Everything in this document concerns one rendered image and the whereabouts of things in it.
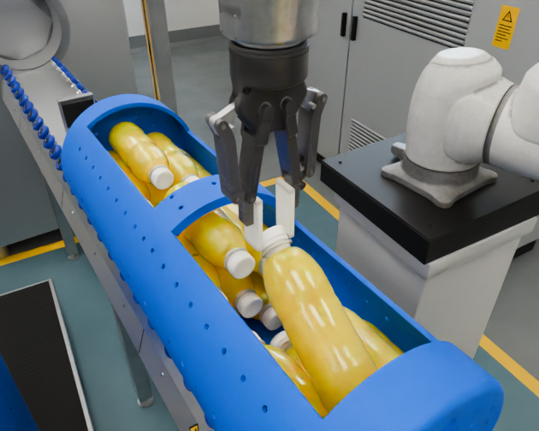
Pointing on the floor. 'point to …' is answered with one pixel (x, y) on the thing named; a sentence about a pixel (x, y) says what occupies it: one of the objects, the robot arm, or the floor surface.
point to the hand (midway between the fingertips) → (269, 215)
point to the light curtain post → (159, 52)
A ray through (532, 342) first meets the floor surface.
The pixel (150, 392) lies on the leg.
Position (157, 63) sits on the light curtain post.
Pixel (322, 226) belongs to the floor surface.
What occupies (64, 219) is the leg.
